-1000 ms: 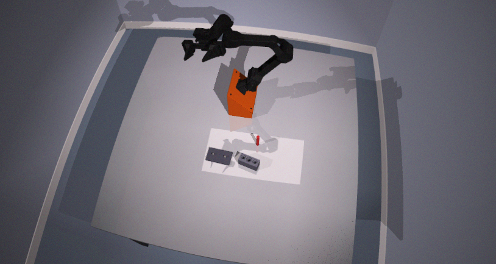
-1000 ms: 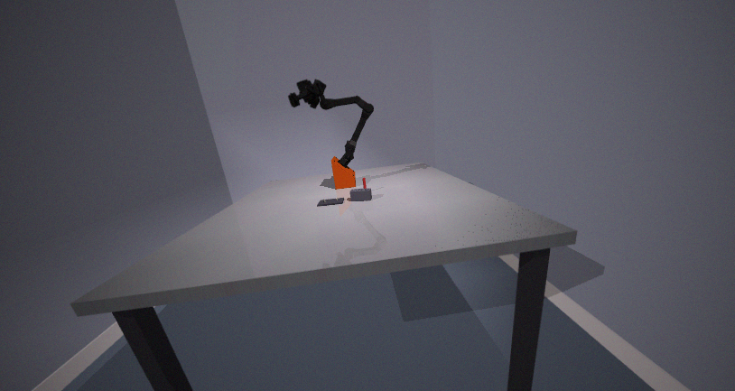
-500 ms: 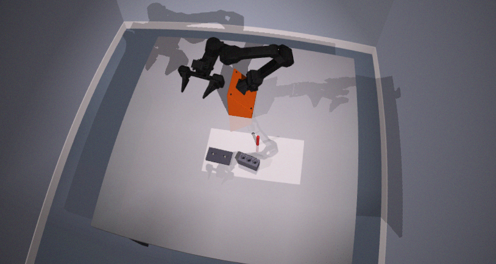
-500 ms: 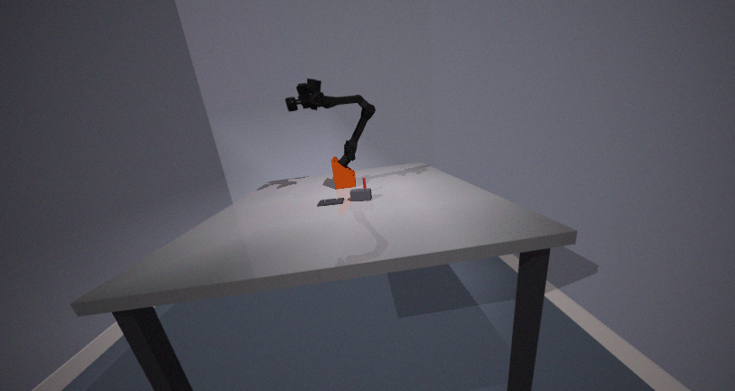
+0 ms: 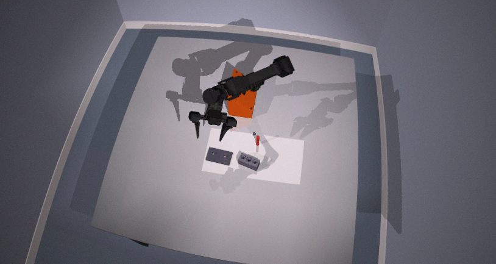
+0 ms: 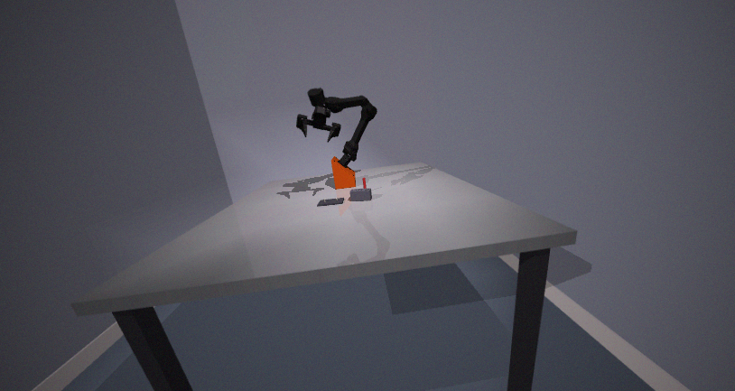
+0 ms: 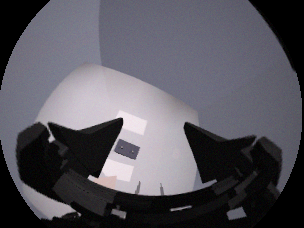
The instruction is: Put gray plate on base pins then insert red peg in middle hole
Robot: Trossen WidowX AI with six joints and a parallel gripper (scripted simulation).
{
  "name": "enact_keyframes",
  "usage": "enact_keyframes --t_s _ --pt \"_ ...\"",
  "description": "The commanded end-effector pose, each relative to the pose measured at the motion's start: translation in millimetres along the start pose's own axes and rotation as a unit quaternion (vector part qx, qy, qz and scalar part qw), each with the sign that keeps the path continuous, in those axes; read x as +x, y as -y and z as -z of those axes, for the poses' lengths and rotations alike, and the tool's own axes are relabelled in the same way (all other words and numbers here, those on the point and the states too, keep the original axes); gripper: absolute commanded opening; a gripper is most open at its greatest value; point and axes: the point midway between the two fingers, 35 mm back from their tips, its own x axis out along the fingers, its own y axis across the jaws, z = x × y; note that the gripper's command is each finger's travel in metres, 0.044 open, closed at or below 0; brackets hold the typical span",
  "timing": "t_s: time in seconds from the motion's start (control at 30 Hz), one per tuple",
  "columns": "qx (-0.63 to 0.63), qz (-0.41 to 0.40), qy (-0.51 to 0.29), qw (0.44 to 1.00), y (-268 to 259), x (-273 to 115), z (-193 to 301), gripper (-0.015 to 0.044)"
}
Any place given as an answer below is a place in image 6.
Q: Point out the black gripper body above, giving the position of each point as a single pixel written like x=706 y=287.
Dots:
x=317 y=123

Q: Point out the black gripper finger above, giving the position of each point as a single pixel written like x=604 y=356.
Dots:
x=303 y=126
x=333 y=132

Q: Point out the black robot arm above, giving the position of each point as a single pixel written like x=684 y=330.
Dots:
x=335 y=105

